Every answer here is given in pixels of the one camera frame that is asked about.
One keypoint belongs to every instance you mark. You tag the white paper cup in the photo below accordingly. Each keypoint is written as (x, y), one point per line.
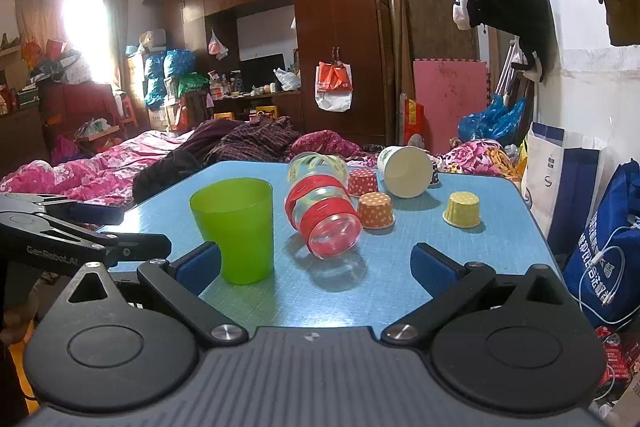
(405, 172)

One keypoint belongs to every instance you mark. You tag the orange dotted paper cup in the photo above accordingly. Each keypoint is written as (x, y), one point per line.
(361, 182)
(375, 212)

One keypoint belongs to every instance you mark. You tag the blue tote bag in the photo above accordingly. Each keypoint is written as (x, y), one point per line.
(615, 207)

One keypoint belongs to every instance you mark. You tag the white and navy paper bag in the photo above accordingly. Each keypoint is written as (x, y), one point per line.
(545, 177)

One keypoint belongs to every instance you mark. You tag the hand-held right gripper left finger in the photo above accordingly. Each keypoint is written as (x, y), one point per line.
(200, 266)

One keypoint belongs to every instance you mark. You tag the green plastic cup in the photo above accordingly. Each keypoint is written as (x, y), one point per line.
(235, 227)

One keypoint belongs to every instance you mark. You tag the dark wooden wardrobe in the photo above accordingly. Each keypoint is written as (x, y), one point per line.
(335, 7)

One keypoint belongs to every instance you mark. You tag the stack of blue plastic bags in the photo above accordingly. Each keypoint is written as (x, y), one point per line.
(175, 64)

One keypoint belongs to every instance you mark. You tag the white and orange plastic bag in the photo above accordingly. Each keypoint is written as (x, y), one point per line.
(332, 97)

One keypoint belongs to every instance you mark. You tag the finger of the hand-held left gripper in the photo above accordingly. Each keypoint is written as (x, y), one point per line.
(100, 213)
(145, 246)

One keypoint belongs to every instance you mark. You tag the red box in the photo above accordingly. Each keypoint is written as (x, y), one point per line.
(617, 352)

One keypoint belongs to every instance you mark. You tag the black television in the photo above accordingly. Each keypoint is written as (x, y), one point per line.
(260, 69)

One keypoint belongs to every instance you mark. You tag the blue plastic bag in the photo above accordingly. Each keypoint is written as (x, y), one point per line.
(480, 122)

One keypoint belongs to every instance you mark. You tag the red cabinet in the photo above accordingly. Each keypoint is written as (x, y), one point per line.
(75, 102)

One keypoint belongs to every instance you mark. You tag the floral quilt with yellow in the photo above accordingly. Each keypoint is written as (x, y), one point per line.
(475, 157)

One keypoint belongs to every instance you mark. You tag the clear cup with red bands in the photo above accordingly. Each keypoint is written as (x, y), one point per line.
(320, 207)

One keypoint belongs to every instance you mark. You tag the beige curtain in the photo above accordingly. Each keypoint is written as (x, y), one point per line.
(35, 17)

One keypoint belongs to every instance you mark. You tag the yellow dotted paper cup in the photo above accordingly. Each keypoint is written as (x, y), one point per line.
(462, 209)

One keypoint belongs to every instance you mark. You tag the magenta floral cloth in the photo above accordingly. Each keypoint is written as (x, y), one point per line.
(325, 144)

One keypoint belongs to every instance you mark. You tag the pink foam mat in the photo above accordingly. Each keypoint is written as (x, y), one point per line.
(450, 102)

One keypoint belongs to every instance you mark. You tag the red and yellow bag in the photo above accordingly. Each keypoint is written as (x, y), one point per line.
(412, 122)

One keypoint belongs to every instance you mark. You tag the dark plaid blanket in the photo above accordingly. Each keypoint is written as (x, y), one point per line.
(240, 139)

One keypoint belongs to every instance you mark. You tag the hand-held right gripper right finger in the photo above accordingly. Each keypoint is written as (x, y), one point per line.
(434, 264)

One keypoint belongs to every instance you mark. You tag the pink floral blanket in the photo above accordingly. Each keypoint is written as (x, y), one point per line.
(100, 167)

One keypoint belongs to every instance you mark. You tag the small white plastic bag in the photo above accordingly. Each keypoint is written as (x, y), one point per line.
(217, 44)

